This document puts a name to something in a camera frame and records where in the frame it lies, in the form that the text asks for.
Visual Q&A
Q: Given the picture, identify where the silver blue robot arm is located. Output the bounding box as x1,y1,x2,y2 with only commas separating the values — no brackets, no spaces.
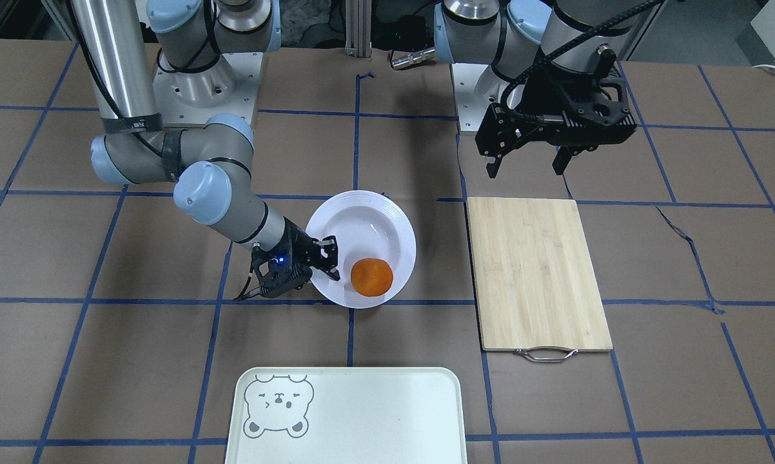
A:
67,1,340,302

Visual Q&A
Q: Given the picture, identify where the orange fruit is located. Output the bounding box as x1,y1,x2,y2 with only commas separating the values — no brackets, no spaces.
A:
350,258,394,297

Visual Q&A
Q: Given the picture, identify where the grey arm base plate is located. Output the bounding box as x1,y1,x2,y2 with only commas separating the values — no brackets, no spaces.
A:
153,52,264,128

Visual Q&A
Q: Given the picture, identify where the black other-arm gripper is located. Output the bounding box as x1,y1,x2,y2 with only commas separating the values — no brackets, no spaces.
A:
234,219,340,302

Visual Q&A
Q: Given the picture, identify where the aluminium profile post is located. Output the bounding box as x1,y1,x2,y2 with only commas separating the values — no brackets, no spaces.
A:
344,0,373,61

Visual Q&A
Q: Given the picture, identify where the white round plate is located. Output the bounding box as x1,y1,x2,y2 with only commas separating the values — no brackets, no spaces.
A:
307,190,417,309

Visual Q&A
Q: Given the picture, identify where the cream tray with bear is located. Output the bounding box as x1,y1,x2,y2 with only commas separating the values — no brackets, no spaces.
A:
225,367,468,463

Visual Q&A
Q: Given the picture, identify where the black wide gripper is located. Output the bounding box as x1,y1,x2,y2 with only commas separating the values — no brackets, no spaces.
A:
475,49,638,179

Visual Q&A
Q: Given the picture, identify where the bamboo cutting board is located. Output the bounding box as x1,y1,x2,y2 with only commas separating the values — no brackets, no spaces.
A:
466,197,613,362

